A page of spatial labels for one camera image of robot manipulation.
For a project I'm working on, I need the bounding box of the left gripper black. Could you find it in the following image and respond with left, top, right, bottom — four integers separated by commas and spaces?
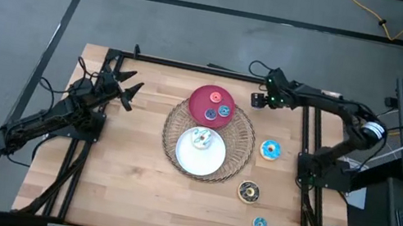
91, 64, 147, 115

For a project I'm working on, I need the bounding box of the small teal frosted donut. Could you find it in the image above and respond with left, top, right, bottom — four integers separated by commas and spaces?
217, 104, 233, 119

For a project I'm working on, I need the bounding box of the large blue frosted donut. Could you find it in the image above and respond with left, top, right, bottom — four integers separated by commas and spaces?
257, 138, 283, 163

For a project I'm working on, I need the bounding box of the small pink frosted donut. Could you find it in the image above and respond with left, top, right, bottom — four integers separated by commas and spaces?
208, 90, 224, 106

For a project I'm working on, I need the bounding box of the small purple frosted donut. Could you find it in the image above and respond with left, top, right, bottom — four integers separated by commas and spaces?
203, 107, 219, 122

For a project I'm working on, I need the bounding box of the white donut with blue stripes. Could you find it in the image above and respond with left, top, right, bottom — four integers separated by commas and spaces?
189, 127, 214, 151

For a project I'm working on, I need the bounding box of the round woven placemat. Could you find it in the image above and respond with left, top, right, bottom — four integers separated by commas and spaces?
155, 93, 261, 191

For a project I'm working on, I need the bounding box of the red round plate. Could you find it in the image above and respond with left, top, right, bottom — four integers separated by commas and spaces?
184, 81, 240, 133

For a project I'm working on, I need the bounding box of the white round plate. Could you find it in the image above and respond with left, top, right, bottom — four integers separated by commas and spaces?
171, 123, 230, 181

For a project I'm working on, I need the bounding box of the chocolate frosted donut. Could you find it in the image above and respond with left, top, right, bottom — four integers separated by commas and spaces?
235, 178, 262, 206

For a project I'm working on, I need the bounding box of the small blue frosted donut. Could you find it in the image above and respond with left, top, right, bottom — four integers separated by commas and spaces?
251, 215, 269, 226

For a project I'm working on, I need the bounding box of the black aluminium table frame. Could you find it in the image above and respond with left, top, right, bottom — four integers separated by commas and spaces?
10, 27, 388, 226

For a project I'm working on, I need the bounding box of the yellow cable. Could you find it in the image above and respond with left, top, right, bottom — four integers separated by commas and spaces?
328, 0, 403, 43

